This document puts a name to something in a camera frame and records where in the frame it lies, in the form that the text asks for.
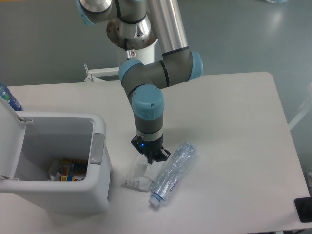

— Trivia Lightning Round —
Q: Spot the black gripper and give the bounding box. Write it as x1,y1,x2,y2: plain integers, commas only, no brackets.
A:
131,136,171,163

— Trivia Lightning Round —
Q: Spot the clear crushed plastic bottle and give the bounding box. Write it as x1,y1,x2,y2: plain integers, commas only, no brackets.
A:
148,141,197,208

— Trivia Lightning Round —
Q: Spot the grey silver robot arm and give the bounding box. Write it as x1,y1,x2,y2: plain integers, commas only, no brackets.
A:
76,0,203,164

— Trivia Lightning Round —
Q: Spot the colourful trash in can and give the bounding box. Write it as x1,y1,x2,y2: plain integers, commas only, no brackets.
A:
48,158,88,182

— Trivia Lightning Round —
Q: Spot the white plastic trash can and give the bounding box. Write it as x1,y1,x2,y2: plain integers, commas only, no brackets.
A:
0,100,112,213

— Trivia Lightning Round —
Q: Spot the blue labelled bottle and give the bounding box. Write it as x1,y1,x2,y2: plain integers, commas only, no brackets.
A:
0,83,24,111

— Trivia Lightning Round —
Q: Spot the black device at edge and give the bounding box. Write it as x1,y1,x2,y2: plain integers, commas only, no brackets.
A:
294,197,312,223

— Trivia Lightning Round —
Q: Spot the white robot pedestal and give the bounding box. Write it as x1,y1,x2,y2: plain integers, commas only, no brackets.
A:
84,17,159,82

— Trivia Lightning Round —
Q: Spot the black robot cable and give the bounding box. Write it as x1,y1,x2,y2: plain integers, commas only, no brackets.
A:
123,38,134,61

